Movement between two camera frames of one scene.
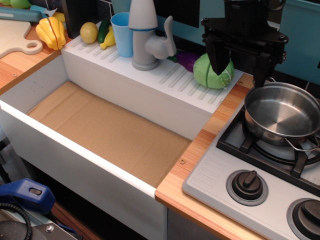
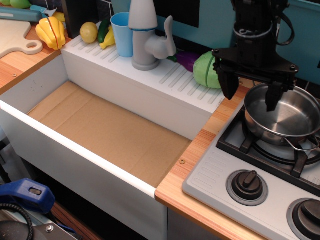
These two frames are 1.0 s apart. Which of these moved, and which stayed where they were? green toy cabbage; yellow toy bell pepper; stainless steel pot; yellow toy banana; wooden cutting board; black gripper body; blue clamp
Moved: black gripper body
Stayed: yellow toy banana; blue clamp; yellow toy bell pepper; stainless steel pot; green toy cabbage; wooden cutting board
